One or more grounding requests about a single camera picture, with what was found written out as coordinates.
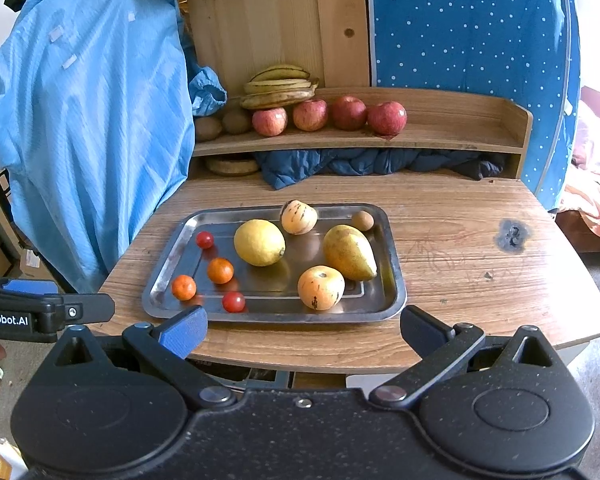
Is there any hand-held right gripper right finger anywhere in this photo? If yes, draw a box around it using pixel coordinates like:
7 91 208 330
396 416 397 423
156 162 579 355
369 305 573 408

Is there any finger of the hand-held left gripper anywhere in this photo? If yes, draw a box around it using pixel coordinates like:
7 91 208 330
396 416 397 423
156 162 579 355
32 294 116 335
0 275 63 307

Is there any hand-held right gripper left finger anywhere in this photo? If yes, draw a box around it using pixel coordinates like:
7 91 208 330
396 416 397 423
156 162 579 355
42 305 237 407

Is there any small orange tangerine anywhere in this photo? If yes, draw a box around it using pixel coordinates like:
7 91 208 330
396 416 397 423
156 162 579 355
171 275 198 302
207 257 235 284

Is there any stainless steel tray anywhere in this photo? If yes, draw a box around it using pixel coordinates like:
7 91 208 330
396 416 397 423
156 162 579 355
141 203 408 324

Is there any green-yellow pear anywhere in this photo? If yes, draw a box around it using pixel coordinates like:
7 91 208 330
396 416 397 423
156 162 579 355
322 224 378 282

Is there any round yellow asian pear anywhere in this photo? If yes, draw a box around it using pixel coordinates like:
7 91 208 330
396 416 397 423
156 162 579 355
297 265 346 311

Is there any yellow lemon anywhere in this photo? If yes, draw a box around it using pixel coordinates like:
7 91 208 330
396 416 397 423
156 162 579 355
233 219 286 267

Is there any striped pepino melon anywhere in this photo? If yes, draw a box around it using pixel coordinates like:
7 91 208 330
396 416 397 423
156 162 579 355
280 199 319 235

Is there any flat brown round disc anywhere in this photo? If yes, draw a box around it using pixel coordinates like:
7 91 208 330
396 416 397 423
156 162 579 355
203 155 261 177

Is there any light blue garment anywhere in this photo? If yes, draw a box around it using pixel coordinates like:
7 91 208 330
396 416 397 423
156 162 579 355
0 0 228 295

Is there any navy quilted jacket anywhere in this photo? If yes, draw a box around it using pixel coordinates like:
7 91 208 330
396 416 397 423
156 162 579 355
254 149 506 191

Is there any brown kiwi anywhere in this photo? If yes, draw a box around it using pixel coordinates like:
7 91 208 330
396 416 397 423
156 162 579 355
222 108 253 135
194 116 223 142

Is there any wooden shelf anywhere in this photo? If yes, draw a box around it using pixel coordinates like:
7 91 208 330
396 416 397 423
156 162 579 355
190 87 534 181

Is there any red apple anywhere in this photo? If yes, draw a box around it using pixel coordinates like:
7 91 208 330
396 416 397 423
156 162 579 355
252 106 288 137
330 95 369 131
367 101 408 136
293 99 329 132

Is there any pink bedding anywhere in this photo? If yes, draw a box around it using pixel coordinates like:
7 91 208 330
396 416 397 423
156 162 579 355
555 85 600 241

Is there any banana bunch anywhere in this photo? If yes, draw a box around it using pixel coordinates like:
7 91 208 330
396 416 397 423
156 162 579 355
240 64 321 110

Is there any blue white-dotted fabric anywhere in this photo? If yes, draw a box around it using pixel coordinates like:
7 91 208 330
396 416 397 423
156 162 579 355
362 0 583 211

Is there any light wooden panel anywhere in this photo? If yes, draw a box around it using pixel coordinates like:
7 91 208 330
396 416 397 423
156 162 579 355
182 0 371 106

